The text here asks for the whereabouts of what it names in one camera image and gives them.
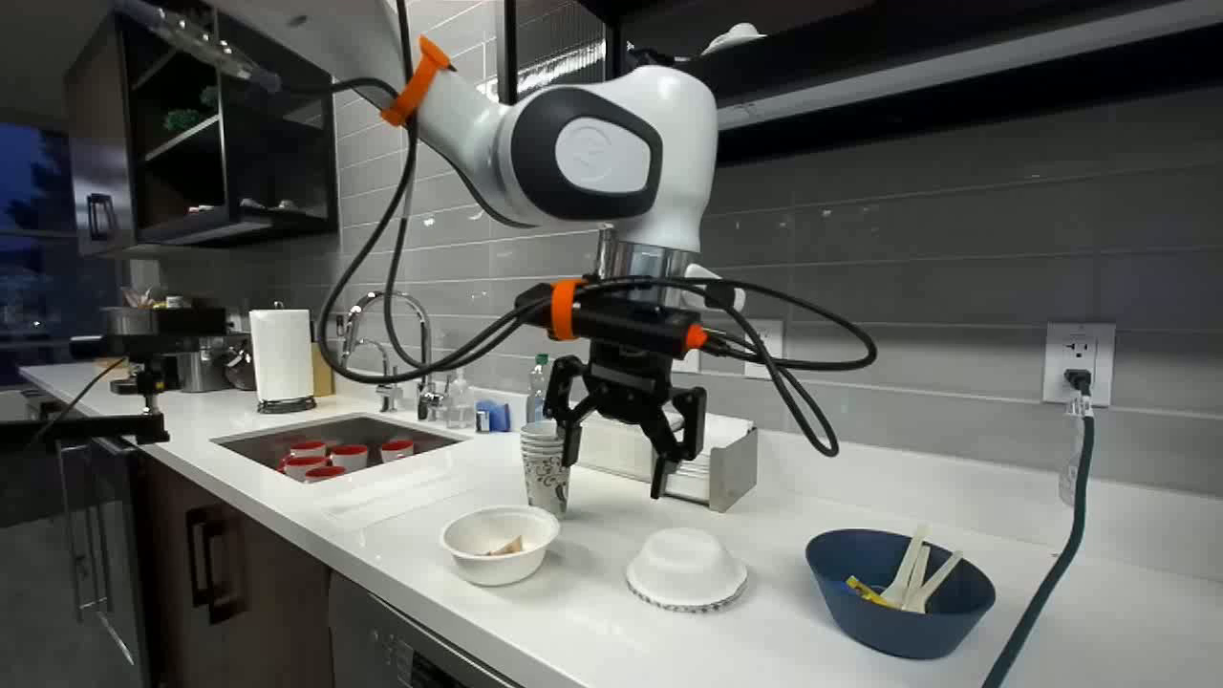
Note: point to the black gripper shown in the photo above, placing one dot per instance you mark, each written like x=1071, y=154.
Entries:
x=634, y=368

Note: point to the white bowl holding sachets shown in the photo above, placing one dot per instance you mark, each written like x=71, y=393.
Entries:
x=472, y=567

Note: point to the upturned ribbed white bowl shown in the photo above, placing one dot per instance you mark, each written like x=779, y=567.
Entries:
x=685, y=570

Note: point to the dark blue bowl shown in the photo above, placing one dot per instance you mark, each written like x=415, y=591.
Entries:
x=902, y=631

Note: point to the green-capped water bottle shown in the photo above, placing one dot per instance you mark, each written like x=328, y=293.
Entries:
x=541, y=394

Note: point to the grey metal napkin box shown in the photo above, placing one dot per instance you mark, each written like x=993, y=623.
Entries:
x=735, y=469

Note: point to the small blue container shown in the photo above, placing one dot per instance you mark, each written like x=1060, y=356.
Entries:
x=495, y=419

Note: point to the clear soap dispenser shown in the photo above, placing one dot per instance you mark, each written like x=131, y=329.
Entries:
x=457, y=402

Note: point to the brown sachet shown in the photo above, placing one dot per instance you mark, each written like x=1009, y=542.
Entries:
x=504, y=549

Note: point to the chrome kitchen faucet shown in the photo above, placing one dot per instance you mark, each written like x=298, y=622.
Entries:
x=420, y=347

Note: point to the red cup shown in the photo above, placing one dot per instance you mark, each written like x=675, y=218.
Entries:
x=307, y=450
x=298, y=469
x=347, y=458
x=398, y=450

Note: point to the small yellow sachet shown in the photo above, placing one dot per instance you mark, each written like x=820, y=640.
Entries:
x=867, y=591

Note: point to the steel dishwasher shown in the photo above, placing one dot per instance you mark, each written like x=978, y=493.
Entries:
x=396, y=644

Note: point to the white stick sachet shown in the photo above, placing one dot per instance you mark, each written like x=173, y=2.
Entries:
x=905, y=567
x=940, y=580

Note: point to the white paper towel roll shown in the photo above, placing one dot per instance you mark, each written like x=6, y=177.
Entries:
x=279, y=356

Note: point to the steel kitchen sink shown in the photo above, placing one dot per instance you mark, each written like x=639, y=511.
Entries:
x=253, y=444

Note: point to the brown lower cabinet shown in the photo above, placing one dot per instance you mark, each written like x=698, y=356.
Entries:
x=274, y=599

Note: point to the dark coffee machine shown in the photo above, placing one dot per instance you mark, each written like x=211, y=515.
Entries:
x=175, y=347

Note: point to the black upper cabinet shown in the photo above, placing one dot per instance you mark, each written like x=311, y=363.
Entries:
x=918, y=63

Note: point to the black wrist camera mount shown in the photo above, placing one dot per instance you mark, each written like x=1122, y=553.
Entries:
x=625, y=318

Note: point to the black open wall shelf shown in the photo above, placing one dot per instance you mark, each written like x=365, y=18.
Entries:
x=274, y=139

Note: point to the white wall outlet with plug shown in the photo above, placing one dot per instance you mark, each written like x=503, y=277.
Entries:
x=1079, y=351

